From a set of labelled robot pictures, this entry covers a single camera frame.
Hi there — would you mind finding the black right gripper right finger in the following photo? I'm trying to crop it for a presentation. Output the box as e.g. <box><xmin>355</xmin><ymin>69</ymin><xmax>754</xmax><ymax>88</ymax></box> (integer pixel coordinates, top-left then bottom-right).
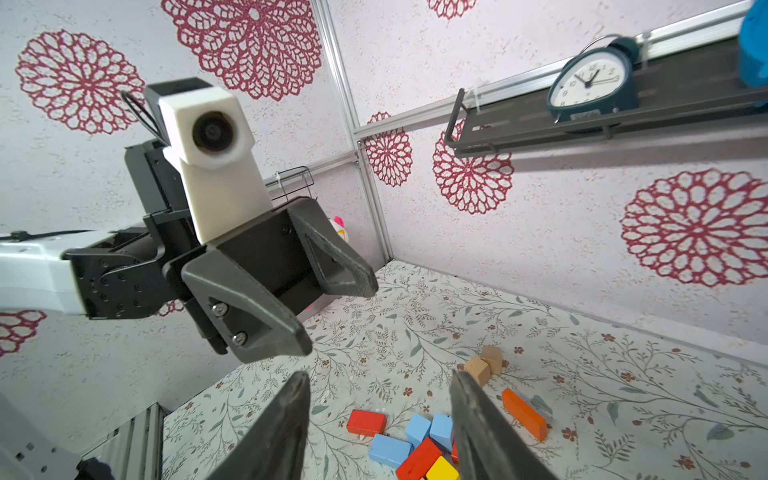
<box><xmin>449</xmin><ymin>371</ymin><xmax>555</xmax><ymax>480</ymax></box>

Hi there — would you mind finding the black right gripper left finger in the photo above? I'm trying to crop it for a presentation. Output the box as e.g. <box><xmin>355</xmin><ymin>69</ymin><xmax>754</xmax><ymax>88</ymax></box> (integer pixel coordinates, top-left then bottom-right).
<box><xmin>209</xmin><ymin>371</ymin><xmax>311</xmax><ymax>480</ymax></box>

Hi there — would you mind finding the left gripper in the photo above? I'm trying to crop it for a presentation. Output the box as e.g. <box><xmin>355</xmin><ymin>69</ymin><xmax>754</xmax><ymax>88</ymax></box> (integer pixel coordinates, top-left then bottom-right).
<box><xmin>63</xmin><ymin>141</ymin><xmax>379</xmax><ymax>364</ymax></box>

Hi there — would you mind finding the light blue cube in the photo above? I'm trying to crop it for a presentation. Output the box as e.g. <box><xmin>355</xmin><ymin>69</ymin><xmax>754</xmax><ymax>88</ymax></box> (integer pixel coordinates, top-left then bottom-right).
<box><xmin>405</xmin><ymin>414</ymin><xmax>431</xmax><ymax>448</ymax></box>
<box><xmin>429</xmin><ymin>414</ymin><xmax>454</xmax><ymax>452</ymax></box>

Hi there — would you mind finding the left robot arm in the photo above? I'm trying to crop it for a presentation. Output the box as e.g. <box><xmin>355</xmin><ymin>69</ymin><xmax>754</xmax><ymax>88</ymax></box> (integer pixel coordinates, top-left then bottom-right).
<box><xmin>1</xmin><ymin>141</ymin><xmax>378</xmax><ymax>363</ymax></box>

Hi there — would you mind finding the yellow cube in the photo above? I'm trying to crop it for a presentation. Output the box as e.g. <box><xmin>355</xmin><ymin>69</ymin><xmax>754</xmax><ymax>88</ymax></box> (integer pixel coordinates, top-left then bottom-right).
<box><xmin>426</xmin><ymin>457</ymin><xmax>460</xmax><ymax>480</ymax></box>

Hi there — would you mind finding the orange flat block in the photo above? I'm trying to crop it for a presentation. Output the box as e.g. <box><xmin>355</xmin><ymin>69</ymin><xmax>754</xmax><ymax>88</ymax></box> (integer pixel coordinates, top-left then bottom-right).
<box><xmin>501</xmin><ymin>389</ymin><xmax>549</xmax><ymax>442</ymax></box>

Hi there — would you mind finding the long red block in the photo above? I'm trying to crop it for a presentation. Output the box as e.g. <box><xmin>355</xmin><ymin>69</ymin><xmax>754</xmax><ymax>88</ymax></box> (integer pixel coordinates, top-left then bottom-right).
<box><xmin>396</xmin><ymin>438</ymin><xmax>442</xmax><ymax>480</ymax></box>

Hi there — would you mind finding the natural wood cube lower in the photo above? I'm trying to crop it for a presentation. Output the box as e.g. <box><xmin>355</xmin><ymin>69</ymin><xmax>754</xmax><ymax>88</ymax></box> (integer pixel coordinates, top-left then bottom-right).
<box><xmin>464</xmin><ymin>356</ymin><xmax>492</xmax><ymax>387</ymax></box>

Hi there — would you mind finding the natural wood cube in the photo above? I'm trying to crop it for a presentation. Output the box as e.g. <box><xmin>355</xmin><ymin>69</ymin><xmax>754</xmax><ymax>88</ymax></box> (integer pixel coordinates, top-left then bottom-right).
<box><xmin>464</xmin><ymin>356</ymin><xmax>492</xmax><ymax>387</ymax></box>
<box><xmin>480</xmin><ymin>345</ymin><xmax>504</xmax><ymax>375</ymax></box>

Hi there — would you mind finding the natural wood cube upper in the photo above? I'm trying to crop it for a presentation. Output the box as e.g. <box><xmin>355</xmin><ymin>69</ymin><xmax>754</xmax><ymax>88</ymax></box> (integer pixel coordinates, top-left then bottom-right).
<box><xmin>480</xmin><ymin>345</ymin><xmax>504</xmax><ymax>375</ymax></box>

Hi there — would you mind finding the red block left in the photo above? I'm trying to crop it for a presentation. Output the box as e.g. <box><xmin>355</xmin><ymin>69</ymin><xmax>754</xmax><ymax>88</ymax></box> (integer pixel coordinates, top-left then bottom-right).
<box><xmin>346</xmin><ymin>409</ymin><xmax>387</xmax><ymax>437</ymax></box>

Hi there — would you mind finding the light blue block middle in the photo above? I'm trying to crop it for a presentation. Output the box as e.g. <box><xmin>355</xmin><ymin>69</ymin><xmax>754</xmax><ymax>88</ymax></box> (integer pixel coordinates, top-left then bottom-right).
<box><xmin>368</xmin><ymin>434</ymin><xmax>413</xmax><ymax>470</ymax></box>

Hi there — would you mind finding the dark green alarm clock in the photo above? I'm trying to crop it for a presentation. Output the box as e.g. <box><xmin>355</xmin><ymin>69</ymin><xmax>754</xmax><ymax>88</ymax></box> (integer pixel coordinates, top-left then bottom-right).
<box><xmin>546</xmin><ymin>34</ymin><xmax>640</xmax><ymax>123</ymax></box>

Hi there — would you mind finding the black wire basket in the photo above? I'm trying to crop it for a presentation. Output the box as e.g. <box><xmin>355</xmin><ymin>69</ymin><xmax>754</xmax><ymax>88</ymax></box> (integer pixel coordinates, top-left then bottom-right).
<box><xmin>265</xmin><ymin>166</ymin><xmax>315</xmax><ymax>205</ymax></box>

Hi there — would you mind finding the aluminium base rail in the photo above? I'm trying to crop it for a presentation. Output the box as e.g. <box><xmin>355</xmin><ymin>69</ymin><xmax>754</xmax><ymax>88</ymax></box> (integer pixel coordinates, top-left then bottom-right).
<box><xmin>76</xmin><ymin>403</ymin><xmax>166</xmax><ymax>480</ymax></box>

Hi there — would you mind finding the grey wall shelf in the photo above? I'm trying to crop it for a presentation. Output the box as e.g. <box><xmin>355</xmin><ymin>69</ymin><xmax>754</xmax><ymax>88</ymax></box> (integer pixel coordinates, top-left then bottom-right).
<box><xmin>443</xmin><ymin>39</ymin><xmax>767</xmax><ymax>158</ymax></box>

